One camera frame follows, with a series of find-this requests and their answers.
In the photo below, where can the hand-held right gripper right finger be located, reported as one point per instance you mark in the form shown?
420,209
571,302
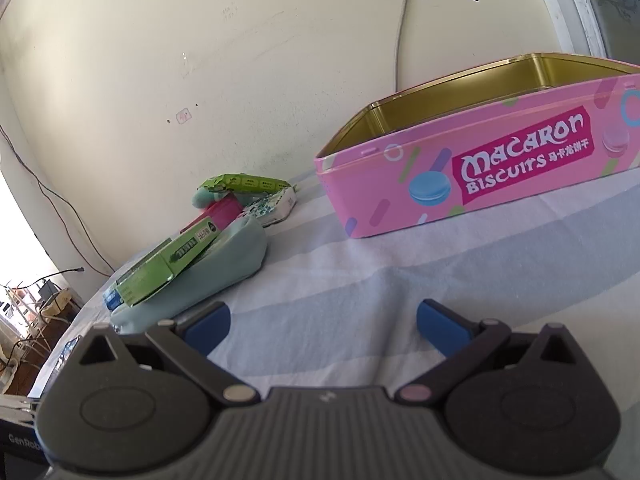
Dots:
440,325

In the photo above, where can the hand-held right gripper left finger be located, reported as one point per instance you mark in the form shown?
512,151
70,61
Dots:
210,325

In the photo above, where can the teal fabric pouch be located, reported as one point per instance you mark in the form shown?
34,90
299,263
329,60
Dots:
225,265

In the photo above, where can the green box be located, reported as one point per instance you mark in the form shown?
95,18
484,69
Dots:
160,270

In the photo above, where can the blue small packet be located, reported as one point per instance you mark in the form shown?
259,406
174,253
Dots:
112,300

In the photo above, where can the pink pouch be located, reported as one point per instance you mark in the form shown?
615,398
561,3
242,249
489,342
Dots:
222,210

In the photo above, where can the teal plush toy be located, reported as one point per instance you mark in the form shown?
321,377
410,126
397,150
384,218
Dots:
202,199

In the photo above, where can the white green-print tissue pack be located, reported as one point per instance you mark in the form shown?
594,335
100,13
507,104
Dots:
277,207

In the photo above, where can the green snack packet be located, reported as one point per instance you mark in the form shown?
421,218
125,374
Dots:
250,182

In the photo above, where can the pink biscuit tin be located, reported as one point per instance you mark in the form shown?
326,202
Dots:
500,180

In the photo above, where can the cluttered wooden desk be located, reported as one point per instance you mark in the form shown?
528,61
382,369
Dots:
45,325

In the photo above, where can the pink wall sticker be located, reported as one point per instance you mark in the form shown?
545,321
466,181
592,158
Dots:
184,115

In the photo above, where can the white window frame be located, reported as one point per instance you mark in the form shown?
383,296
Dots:
565,5

